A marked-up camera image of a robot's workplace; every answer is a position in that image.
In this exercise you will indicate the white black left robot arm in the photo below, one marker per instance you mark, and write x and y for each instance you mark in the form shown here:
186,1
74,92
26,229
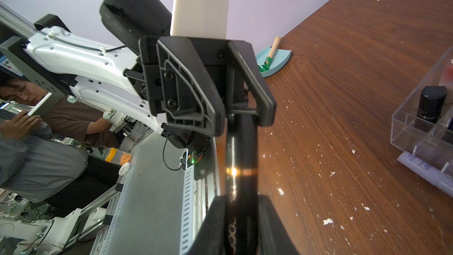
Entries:
47,53

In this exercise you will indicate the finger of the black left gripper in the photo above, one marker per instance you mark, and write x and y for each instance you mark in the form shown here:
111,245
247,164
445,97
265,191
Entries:
191,97
247,91

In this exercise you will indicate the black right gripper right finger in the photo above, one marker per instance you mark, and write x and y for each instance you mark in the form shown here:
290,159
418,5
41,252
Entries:
273,238

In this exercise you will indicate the person in grey shirt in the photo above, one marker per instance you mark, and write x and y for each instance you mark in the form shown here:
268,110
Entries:
37,168

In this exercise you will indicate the person in brown shirt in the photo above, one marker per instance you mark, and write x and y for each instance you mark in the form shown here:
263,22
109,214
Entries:
73,120

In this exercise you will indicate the black gold lipstick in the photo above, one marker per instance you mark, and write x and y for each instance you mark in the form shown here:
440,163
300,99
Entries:
431,103
241,186

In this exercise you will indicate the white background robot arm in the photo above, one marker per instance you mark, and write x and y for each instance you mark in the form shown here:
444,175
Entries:
50,237

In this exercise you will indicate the clear acrylic lipstick organizer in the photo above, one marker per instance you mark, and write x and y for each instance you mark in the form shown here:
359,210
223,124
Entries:
436,146

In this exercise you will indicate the teal dustpan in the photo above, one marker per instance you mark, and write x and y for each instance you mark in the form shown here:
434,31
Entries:
279,60

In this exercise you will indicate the aluminium front rail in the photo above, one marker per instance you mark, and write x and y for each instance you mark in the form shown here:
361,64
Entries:
159,205

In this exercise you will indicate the green rake wooden handle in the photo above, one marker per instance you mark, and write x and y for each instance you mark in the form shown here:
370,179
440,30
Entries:
266,59

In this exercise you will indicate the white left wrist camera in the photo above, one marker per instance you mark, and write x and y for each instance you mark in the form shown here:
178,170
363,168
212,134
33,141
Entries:
199,18

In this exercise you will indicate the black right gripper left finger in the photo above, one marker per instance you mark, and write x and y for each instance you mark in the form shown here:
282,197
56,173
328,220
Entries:
210,238

